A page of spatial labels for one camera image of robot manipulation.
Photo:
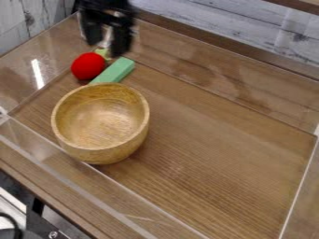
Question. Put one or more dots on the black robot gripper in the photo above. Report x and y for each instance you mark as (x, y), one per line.
(111, 12)

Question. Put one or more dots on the clear acrylic corner bracket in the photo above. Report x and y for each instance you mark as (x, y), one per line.
(108, 35)

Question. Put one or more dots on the black metal table leg bracket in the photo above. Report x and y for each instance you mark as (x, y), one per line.
(37, 224)

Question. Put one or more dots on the red felt fruit green stem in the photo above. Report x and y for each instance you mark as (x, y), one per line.
(89, 64)

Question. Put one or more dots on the light wooden bowl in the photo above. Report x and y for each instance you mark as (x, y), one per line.
(100, 122)

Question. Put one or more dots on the green rectangular block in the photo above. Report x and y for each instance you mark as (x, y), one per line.
(115, 72)

